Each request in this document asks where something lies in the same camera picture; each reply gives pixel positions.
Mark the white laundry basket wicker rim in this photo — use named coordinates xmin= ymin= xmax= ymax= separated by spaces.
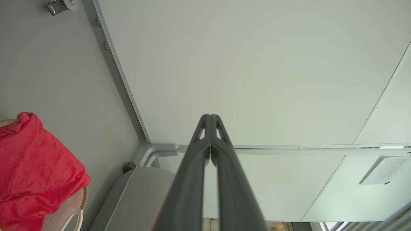
xmin=0 ymin=119 xmax=89 ymax=231

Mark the grey fabric sofa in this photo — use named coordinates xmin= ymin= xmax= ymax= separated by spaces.
xmin=88 ymin=167 xmax=176 ymax=231

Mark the red cloth garment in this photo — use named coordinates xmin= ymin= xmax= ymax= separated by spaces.
xmin=0 ymin=112 xmax=91 ymax=231

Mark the silver caster wheel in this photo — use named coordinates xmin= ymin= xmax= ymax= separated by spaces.
xmin=45 ymin=0 xmax=79 ymax=16

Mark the grey curved post foot bracket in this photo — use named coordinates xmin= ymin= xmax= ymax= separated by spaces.
xmin=137 ymin=143 xmax=179 ymax=168

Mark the grey metal partition base rail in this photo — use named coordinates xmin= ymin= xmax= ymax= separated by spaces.
xmin=82 ymin=0 xmax=151 ymax=145

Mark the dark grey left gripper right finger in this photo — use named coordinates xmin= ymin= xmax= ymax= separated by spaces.
xmin=211 ymin=114 xmax=269 ymax=231

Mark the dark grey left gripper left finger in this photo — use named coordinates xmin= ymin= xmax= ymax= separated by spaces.
xmin=153 ymin=114 xmax=211 ymax=231

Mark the white paper notice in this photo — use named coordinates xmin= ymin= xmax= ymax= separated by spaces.
xmin=358 ymin=155 xmax=411 ymax=186

